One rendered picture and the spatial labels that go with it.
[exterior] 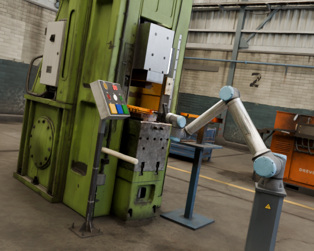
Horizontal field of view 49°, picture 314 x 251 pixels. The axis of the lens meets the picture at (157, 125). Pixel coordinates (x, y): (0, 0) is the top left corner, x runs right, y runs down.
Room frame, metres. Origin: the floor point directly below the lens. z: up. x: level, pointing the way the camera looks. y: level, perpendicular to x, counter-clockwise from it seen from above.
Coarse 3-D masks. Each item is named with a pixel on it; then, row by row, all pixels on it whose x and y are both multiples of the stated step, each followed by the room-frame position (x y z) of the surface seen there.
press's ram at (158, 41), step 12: (144, 24) 3.07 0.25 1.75; (144, 36) 3.06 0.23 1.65; (156, 36) 3.07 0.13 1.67; (168, 36) 3.18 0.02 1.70; (144, 48) 3.04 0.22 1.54; (156, 48) 3.09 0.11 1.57; (168, 48) 3.20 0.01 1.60; (144, 60) 3.02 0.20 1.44; (156, 60) 3.11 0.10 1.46; (168, 60) 3.21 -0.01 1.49
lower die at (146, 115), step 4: (128, 108) 3.34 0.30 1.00; (136, 112) 3.13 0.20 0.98; (140, 112) 3.13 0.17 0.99; (144, 112) 3.16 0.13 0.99; (148, 112) 3.13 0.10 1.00; (136, 116) 3.09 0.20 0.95; (140, 116) 3.05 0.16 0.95; (144, 116) 3.08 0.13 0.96; (148, 116) 3.11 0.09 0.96; (152, 116) 3.15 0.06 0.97; (144, 120) 3.08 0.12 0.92; (148, 120) 3.12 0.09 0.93; (152, 120) 3.15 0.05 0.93
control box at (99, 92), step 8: (96, 88) 2.50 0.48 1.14; (104, 88) 2.53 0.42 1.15; (112, 88) 2.66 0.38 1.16; (120, 88) 2.79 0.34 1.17; (96, 96) 2.50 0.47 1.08; (104, 96) 2.49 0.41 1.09; (112, 96) 2.60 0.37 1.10; (96, 104) 2.50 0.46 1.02; (104, 104) 2.48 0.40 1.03; (120, 104) 2.68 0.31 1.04; (104, 112) 2.47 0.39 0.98
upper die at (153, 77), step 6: (132, 72) 3.20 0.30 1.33; (138, 72) 3.14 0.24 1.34; (144, 72) 3.08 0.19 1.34; (150, 72) 3.07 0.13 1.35; (156, 72) 3.12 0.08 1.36; (132, 78) 3.19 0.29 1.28; (138, 78) 3.13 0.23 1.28; (144, 78) 3.07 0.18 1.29; (150, 78) 3.08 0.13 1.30; (156, 78) 3.13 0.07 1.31; (162, 78) 3.19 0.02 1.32
